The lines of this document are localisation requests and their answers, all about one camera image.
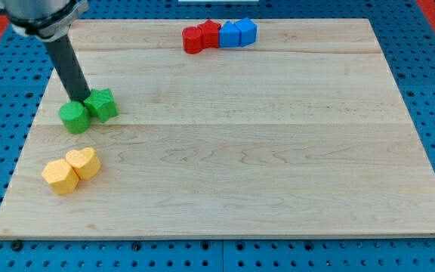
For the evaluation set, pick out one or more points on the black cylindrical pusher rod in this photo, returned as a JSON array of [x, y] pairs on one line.
[[64, 59]]

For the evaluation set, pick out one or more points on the green cylinder block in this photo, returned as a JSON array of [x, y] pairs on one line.
[[74, 117]]

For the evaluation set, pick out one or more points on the green star block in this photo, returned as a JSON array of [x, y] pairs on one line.
[[101, 104]]

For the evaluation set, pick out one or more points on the yellow heart block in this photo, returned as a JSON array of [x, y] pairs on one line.
[[85, 162]]

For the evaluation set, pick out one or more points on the yellow hexagon block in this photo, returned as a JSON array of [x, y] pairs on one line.
[[61, 176]]

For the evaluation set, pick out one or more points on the red cylinder block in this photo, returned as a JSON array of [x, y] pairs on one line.
[[192, 39]]

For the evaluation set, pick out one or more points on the red star block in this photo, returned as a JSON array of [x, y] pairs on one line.
[[210, 34]]

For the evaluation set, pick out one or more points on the blue triangle block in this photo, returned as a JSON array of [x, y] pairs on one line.
[[229, 36]]

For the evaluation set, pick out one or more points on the blue cube block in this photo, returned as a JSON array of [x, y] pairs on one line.
[[247, 31]]

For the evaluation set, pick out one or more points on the light wooden board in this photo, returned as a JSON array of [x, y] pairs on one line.
[[303, 135]]

